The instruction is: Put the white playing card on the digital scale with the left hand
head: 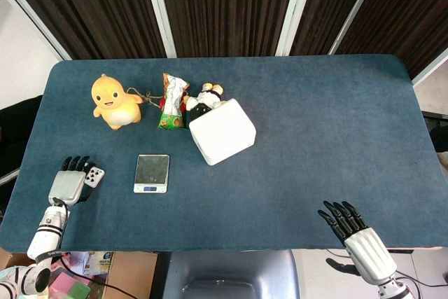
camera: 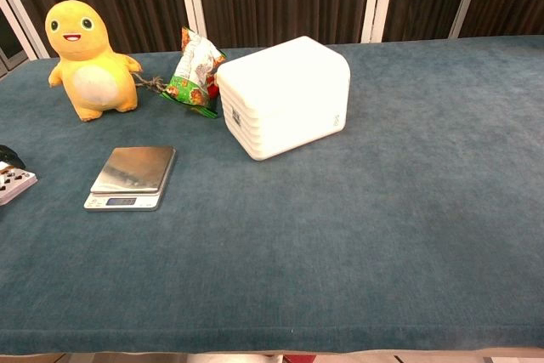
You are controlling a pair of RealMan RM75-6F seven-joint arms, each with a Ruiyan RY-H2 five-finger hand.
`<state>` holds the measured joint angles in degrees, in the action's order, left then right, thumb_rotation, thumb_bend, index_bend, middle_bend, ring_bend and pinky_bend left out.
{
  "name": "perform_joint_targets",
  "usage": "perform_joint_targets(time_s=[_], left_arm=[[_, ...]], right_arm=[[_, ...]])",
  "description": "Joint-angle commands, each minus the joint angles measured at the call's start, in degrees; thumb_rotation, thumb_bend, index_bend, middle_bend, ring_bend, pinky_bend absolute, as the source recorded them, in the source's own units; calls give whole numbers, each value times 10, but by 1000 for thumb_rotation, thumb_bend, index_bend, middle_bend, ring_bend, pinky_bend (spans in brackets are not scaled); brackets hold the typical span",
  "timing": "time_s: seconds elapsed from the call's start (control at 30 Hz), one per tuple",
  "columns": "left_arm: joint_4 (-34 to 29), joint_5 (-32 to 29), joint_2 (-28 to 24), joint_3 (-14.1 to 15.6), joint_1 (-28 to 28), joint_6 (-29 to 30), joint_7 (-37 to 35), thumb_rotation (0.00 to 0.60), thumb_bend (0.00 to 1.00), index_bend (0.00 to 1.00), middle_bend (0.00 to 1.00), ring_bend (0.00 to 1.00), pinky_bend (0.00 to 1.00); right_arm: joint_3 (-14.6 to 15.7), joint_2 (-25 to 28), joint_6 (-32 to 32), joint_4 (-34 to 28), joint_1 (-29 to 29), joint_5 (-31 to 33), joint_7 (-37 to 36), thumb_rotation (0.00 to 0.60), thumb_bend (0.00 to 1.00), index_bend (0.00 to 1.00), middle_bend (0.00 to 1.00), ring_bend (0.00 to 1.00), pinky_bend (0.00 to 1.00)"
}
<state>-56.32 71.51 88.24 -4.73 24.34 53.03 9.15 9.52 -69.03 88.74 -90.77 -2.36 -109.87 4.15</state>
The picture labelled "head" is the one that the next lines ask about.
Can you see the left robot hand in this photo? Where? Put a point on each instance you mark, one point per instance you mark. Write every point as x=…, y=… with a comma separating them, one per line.
x=68, y=183

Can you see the black white plush doll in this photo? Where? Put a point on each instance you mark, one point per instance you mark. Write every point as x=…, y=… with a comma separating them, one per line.
x=204, y=101

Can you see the black chair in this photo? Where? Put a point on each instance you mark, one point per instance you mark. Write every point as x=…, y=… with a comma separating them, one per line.
x=14, y=138

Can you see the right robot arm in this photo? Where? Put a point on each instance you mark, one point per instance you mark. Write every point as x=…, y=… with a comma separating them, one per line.
x=393, y=291

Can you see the yellow plush duck toy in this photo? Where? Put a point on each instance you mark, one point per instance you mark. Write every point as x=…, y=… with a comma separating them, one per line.
x=113, y=103

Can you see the small digital scale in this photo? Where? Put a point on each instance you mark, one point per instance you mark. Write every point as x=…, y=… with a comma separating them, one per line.
x=151, y=173

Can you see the cardboard box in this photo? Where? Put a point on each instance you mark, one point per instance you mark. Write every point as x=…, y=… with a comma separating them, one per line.
x=129, y=274

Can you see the green paper pack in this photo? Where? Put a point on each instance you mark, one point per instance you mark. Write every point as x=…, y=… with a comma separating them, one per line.
x=78, y=292

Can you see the pink paper pack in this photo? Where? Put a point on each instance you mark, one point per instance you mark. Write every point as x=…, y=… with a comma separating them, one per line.
x=66, y=283

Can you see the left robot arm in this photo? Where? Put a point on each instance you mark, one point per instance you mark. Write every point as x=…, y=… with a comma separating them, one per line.
x=42, y=239

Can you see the white cube box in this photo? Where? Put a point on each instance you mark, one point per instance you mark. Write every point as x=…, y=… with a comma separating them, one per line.
x=222, y=132

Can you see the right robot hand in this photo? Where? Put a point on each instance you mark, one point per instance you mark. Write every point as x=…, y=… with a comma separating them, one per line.
x=364, y=253

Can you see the blue table cloth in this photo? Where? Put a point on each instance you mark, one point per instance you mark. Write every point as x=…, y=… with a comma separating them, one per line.
x=262, y=159

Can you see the green snack bag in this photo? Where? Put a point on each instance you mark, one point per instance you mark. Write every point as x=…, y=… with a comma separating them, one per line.
x=172, y=103

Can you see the dark slatted partition panel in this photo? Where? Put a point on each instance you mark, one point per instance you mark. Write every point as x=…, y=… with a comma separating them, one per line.
x=336, y=8
x=227, y=8
x=80, y=8
x=409, y=15

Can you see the playing card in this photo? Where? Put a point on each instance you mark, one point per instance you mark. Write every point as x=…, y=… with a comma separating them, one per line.
x=95, y=176

